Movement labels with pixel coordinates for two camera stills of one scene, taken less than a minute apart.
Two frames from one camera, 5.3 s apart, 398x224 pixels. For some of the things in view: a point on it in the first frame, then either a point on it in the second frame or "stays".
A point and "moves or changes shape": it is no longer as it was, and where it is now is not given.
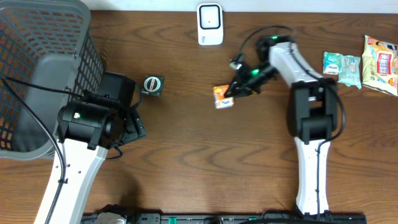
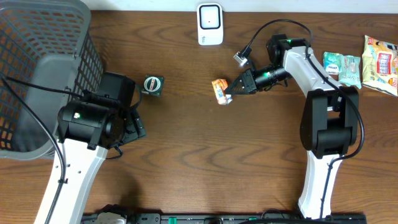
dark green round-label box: [153, 84] stays
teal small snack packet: [349, 70] stays
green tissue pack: [331, 63] stays
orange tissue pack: [221, 101] moves or changes shape
